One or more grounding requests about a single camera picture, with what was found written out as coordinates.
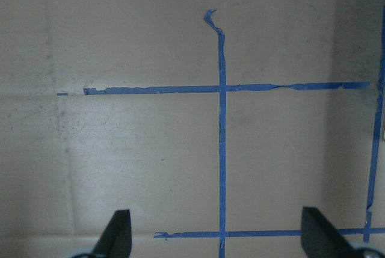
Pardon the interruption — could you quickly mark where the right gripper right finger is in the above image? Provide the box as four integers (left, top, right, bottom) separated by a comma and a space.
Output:
301, 207, 365, 258

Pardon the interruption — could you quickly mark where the brown paper table cover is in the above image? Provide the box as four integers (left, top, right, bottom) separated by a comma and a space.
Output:
1, 0, 384, 257

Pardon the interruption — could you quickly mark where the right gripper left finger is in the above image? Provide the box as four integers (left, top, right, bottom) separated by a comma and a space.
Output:
91, 209, 132, 258

